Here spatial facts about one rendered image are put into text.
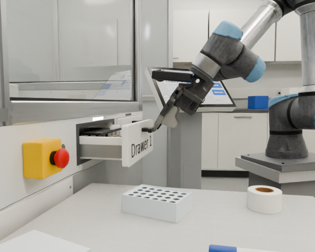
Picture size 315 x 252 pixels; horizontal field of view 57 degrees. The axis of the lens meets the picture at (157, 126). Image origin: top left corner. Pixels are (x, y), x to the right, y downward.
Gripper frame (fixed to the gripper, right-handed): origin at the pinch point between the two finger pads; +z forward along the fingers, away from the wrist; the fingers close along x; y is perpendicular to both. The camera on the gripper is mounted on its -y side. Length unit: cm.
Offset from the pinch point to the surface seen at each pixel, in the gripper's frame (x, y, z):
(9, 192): -40.3, -9.8, 18.7
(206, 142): 295, 28, 35
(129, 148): -13.6, -0.6, 6.7
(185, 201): -28.4, 17.5, 3.8
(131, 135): -11.3, -2.3, 4.3
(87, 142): -12.6, -11.2, 12.8
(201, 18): 329, -75, -96
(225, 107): 95, 16, -16
